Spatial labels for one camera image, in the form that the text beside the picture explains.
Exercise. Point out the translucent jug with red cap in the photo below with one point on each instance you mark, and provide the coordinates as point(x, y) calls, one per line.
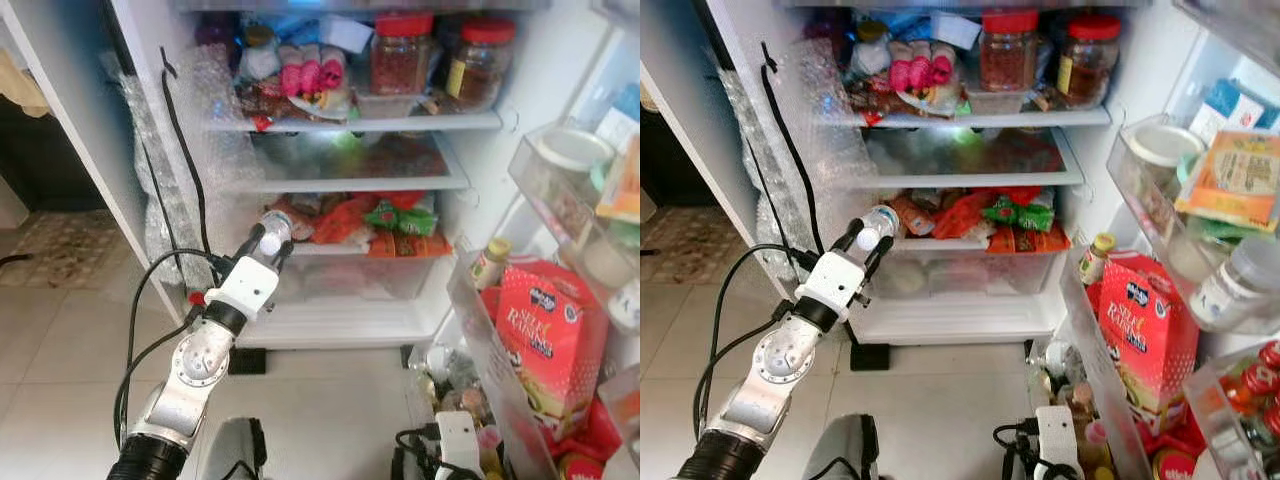
point(196, 298)

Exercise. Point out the blue plastic package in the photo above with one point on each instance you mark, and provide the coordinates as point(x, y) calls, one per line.
point(900, 22)
point(292, 25)

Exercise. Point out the white plate with food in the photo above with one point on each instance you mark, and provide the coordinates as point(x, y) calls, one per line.
point(290, 105)
point(900, 102)

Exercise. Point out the clear crisper drawer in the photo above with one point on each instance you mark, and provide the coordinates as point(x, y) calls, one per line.
point(980, 275)
point(370, 280)

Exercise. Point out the black fridge stand block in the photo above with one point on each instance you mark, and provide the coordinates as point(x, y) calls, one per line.
point(1032, 351)
point(870, 357)
point(247, 361)
point(408, 356)

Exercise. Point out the brown white food pack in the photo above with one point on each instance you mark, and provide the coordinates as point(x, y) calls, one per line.
point(298, 218)
point(910, 215)

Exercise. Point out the sauce bottle yellow cap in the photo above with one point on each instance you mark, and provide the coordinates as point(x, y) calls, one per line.
point(490, 262)
point(1097, 258)

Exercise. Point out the red lid jar yellow label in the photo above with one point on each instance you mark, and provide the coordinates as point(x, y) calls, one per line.
point(485, 65)
point(1090, 62)

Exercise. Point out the orange red snack packet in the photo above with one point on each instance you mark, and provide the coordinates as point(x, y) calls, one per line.
point(958, 215)
point(342, 220)

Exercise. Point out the pink white bottle multipack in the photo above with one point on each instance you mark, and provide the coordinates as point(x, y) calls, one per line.
point(310, 75)
point(920, 72)

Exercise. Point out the small clear plastic bottle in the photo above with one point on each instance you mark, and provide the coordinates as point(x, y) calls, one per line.
point(876, 225)
point(274, 232)

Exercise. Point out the cream hanging garment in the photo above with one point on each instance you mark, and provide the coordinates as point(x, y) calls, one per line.
point(20, 85)

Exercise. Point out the white partition panel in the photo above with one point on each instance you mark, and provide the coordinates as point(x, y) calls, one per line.
point(700, 110)
point(80, 120)

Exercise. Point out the flat orange packet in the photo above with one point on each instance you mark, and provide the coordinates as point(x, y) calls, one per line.
point(1030, 241)
point(410, 246)

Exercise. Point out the round tin can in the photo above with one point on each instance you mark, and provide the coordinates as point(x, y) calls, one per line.
point(578, 468)
point(1172, 465)

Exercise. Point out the patterned floor rug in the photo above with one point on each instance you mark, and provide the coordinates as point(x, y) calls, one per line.
point(700, 245)
point(70, 250)

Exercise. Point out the glass fridge shelf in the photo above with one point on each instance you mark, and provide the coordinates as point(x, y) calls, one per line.
point(400, 122)
point(940, 246)
point(1010, 118)
point(330, 250)

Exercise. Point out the clear plastic jar white label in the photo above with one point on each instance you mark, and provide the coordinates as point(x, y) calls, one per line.
point(1235, 285)
point(625, 305)

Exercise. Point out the red lid jar brown contents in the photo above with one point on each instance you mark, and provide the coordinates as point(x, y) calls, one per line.
point(400, 60)
point(1008, 58)

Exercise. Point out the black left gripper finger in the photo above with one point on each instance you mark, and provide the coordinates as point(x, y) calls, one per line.
point(849, 235)
point(882, 250)
point(286, 252)
point(255, 240)

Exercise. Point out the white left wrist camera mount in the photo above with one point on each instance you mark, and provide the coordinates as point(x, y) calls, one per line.
point(243, 288)
point(830, 283)

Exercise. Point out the blue white carton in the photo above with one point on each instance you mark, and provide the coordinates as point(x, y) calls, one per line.
point(622, 115)
point(1235, 105)

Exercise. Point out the clear plastic food container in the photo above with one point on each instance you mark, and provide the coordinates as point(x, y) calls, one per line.
point(388, 104)
point(995, 102)

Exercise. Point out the dark cabinet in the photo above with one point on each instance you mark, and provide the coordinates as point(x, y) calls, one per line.
point(45, 160)
point(665, 160)

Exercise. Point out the clear fridge chiller tray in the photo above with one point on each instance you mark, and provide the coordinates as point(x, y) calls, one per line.
point(960, 160)
point(350, 165)

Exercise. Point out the orange green food packet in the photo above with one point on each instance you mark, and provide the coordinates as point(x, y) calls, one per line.
point(622, 185)
point(1235, 180)

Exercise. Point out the red self raising flour box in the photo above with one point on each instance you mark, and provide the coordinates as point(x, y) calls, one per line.
point(550, 340)
point(1150, 335)

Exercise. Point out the clear tub white lid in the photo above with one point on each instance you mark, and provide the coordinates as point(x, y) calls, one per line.
point(572, 150)
point(1160, 150)

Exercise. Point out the clear bubble wrap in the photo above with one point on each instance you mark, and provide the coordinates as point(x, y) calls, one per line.
point(150, 150)
point(760, 150)

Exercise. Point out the small bottle red cap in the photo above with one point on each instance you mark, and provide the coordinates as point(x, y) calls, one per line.
point(1256, 382)
point(1270, 353)

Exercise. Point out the small jar gold lid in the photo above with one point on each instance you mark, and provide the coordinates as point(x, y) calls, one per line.
point(870, 50)
point(260, 55)

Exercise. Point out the dark purple container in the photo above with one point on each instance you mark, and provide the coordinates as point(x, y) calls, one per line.
point(828, 26)
point(217, 28)

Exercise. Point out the green snack packet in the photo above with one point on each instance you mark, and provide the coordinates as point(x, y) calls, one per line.
point(400, 218)
point(1018, 213)

